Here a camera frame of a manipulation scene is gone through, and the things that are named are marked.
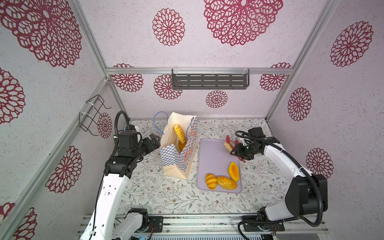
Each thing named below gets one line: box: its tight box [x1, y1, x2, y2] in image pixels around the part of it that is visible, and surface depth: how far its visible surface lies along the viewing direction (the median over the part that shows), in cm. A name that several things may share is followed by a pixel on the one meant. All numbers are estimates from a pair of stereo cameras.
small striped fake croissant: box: [205, 173, 218, 190], surface depth 87 cm
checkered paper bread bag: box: [160, 111, 198, 180], surface depth 86 cm
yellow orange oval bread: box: [228, 162, 240, 182], surface depth 91 cm
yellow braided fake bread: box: [173, 124, 186, 144], surface depth 94 cm
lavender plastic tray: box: [197, 138, 242, 194], surface depth 95 cm
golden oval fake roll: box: [216, 176, 238, 190], surface depth 85 cm
